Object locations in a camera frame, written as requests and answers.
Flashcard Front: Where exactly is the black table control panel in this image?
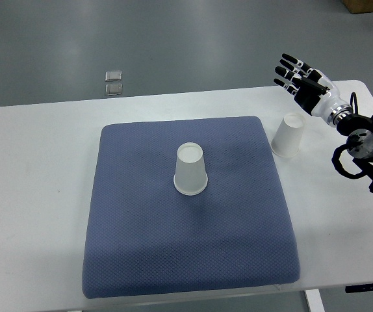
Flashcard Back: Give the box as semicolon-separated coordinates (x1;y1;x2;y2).
345;283;373;294

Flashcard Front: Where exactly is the brown cardboard box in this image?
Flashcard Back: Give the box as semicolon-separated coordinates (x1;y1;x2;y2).
342;0;373;14

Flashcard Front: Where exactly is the metal floor plate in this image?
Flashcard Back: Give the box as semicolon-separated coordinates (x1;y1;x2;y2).
105;83;123;96
105;70;122;82

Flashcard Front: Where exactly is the blue mesh cushion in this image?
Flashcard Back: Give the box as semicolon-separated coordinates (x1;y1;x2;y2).
82;116;300;298

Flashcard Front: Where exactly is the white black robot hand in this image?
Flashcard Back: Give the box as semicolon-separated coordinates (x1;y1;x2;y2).
274;53;354;127

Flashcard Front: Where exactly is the white table leg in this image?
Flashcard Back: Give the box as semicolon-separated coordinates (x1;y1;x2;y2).
304;289;325;312

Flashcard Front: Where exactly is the lower metal floor plate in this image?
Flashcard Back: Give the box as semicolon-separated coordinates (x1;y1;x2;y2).
105;83;123;96

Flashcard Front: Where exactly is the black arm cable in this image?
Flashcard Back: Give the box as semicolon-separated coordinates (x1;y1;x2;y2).
349;92;361;115

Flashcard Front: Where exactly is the upper metal floor plate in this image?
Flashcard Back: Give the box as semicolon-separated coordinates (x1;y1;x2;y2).
105;70;122;82

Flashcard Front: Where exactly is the white paper cup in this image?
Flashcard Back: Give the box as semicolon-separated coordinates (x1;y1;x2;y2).
270;113;305;158
174;142;208;196

